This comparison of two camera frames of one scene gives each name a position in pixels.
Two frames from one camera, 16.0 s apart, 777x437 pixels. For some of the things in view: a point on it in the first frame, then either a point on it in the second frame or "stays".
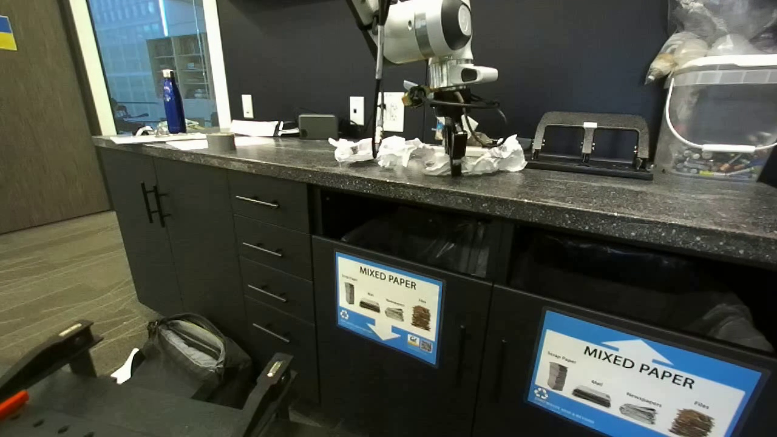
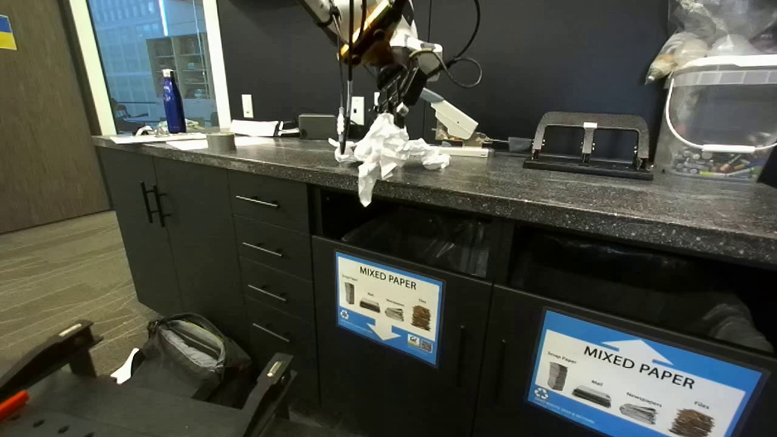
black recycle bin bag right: (725, 298) stays
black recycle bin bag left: (474, 245) stays
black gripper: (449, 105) -> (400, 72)
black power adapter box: (319, 125) stays
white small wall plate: (358, 110) stays
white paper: (414, 154) -> (380, 154)
